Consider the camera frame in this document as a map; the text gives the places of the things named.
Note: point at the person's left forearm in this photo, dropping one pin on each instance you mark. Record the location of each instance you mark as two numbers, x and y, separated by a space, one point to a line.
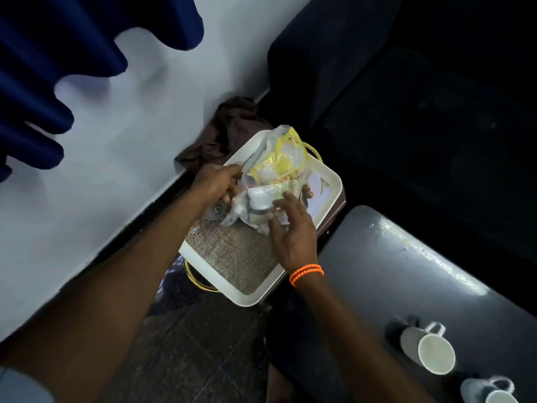
109 297

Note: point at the person's right forearm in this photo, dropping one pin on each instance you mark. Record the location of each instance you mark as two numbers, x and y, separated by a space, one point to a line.
356 352

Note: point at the white mug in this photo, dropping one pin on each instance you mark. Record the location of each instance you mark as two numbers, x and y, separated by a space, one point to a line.
482 392
423 346

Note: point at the dark sofa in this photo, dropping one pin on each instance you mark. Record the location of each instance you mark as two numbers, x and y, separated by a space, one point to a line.
419 121

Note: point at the blue curtain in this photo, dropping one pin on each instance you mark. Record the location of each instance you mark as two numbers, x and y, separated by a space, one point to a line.
63 50

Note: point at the person's right middle finger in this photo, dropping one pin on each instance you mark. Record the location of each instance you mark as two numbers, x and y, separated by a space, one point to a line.
308 192

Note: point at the grey shirt sleeve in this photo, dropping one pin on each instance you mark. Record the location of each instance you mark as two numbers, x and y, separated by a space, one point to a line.
21 388

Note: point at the person's right hand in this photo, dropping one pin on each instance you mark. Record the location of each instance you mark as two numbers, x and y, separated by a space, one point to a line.
295 243

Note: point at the brown burlap mat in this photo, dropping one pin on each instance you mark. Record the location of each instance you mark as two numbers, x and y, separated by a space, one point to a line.
235 255

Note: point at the person's left hand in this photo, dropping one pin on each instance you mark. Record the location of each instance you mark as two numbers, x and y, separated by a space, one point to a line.
212 182

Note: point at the round shiny lid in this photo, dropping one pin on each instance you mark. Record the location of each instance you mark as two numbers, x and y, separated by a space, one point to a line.
216 212

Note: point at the dark brown cloth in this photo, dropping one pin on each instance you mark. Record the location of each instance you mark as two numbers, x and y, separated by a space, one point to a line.
228 130

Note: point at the clear and yellow plastic bag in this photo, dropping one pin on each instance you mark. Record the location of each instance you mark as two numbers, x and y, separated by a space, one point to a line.
275 167

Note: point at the person's right thumb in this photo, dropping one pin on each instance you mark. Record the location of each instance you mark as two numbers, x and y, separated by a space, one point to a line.
276 232

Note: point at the person's left fingers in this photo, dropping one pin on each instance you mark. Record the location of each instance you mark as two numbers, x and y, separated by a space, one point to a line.
234 180

